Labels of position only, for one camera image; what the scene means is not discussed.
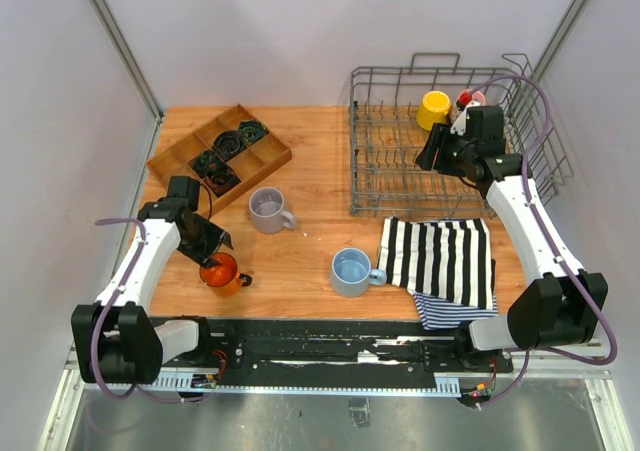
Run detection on orange glass mug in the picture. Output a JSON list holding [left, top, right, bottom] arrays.
[[199, 252, 253, 298]]

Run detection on lilac grey mug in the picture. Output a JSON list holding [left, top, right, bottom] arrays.
[[249, 187, 297, 234]]

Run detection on yellow enamel mug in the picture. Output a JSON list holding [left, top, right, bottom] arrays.
[[416, 90, 451, 131]]

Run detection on pink ghost pattern mug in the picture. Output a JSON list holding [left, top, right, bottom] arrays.
[[449, 89, 487, 124]]

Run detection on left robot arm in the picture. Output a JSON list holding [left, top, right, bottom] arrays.
[[71, 176, 231, 391]]

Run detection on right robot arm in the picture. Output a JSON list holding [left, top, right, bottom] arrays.
[[415, 104, 608, 371]]

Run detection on wooden compartment tray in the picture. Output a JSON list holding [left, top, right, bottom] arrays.
[[147, 104, 292, 214]]

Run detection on black white striped cloth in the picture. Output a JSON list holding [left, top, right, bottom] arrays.
[[377, 217, 494, 310]]

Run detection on light blue mug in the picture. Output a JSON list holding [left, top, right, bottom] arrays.
[[329, 248, 387, 298]]

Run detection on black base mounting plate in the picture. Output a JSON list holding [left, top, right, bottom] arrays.
[[208, 318, 514, 374]]

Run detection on blue white striped cloth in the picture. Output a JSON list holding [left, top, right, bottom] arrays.
[[413, 294, 499, 331]]

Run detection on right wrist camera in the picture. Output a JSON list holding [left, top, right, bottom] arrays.
[[450, 105, 474, 136]]

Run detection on grey wire dish rack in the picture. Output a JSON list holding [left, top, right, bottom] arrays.
[[349, 52, 545, 221]]

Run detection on dark cable coil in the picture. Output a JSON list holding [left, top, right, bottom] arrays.
[[192, 150, 221, 177]]

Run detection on black cable coil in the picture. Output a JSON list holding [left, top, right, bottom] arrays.
[[212, 129, 246, 161]]

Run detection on green cable coil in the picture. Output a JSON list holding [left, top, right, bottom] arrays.
[[237, 119, 270, 146]]

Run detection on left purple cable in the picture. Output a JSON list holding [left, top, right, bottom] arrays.
[[82, 216, 216, 435]]

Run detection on purple cable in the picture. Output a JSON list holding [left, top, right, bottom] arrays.
[[82, 216, 216, 435], [462, 73, 619, 412]]

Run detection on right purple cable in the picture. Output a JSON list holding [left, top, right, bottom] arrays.
[[462, 73, 619, 412]]

